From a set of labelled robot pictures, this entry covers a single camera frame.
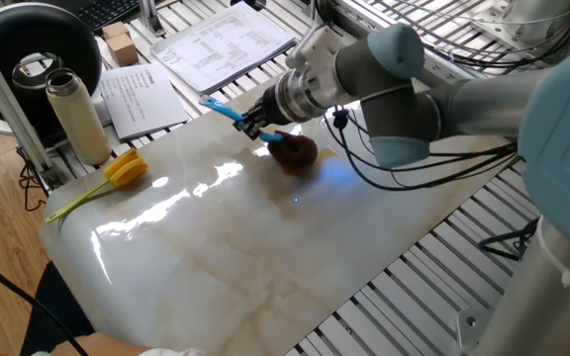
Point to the silver perforated mounting plate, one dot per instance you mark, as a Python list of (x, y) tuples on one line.
[(498, 25)]

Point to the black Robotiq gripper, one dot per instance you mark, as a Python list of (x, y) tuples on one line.
[(272, 113)]

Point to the light wooden block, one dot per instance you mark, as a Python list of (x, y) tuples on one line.
[(115, 29)]

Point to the aluminium frame post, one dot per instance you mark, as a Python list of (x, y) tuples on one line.
[(13, 106)]

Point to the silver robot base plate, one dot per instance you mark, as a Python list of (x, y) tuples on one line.
[(473, 326)]

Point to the white printed booklet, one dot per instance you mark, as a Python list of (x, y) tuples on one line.
[(141, 99)]

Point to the small cardboard box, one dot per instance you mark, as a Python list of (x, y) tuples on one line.
[(123, 49)]

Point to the printed paper stack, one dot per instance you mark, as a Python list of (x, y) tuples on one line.
[(220, 47)]

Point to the cream thermos bottle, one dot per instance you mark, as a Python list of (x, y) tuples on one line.
[(79, 123)]

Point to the person white shirt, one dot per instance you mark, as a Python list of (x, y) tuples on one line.
[(176, 352)]

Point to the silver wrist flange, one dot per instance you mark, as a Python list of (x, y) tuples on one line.
[(297, 99)]

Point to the black keyboard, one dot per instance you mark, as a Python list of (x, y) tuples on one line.
[(107, 11)]

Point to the silver stand post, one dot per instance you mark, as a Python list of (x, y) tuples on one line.
[(151, 17)]

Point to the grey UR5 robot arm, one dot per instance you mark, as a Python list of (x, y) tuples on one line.
[(488, 109)]

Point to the white marble pattern slab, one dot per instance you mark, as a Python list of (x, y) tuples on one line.
[(265, 247)]

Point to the black round fan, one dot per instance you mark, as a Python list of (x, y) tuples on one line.
[(42, 25)]

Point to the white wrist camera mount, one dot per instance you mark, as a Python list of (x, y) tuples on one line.
[(317, 59)]

